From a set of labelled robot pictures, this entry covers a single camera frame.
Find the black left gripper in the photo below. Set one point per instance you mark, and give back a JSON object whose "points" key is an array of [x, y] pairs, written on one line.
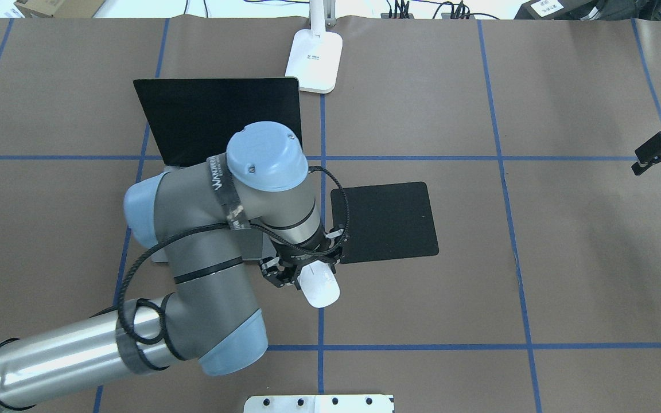
{"points": [[280, 277]]}

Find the white computer mouse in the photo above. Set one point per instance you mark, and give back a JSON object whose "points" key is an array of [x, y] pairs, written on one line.
{"points": [[318, 284]]}

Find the black mouse pad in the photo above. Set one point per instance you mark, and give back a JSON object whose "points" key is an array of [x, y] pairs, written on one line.
{"points": [[387, 222]]}

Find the grey laptop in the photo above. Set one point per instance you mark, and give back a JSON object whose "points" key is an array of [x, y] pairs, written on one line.
{"points": [[216, 120]]}

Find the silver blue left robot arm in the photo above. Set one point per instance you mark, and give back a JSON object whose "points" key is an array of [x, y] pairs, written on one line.
{"points": [[189, 295]]}

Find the white desk lamp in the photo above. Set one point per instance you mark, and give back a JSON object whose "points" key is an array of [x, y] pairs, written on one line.
{"points": [[315, 53]]}

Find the black power adapter box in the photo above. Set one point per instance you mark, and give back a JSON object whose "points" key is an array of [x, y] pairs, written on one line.
{"points": [[559, 10]]}

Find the black orange usb hub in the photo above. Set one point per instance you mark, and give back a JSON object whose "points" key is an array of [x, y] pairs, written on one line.
{"points": [[446, 10]]}

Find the cardboard box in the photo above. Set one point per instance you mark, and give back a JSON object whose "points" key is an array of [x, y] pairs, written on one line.
{"points": [[58, 9]]}

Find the white pedestal column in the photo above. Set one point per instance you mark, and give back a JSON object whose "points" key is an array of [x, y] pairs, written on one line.
{"points": [[320, 403]]}

